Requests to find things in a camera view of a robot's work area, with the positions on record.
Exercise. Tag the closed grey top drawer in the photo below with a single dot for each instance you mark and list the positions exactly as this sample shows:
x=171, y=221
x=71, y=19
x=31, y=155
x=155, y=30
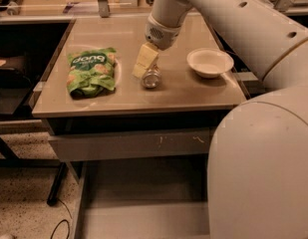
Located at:
x=131, y=144

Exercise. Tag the orange soda can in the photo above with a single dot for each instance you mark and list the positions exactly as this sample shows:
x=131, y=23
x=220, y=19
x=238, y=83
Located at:
x=151, y=78

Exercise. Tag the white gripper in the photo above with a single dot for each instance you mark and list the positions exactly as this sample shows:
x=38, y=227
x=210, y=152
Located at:
x=162, y=36

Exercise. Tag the open grey middle drawer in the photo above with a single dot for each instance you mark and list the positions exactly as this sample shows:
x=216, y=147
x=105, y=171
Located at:
x=142, y=198

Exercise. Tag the green chip bag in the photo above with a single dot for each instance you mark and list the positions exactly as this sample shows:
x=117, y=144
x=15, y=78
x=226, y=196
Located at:
x=91, y=72

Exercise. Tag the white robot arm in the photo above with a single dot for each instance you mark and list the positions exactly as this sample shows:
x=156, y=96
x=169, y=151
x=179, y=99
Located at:
x=257, y=176

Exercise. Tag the white bowl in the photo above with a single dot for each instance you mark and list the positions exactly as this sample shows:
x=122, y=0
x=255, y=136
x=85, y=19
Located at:
x=209, y=63

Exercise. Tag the black side table left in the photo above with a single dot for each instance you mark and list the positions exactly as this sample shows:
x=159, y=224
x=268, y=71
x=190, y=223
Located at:
x=28, y=52

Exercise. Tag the black table leg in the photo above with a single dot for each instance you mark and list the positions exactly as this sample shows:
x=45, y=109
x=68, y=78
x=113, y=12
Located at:
x=56, y=185

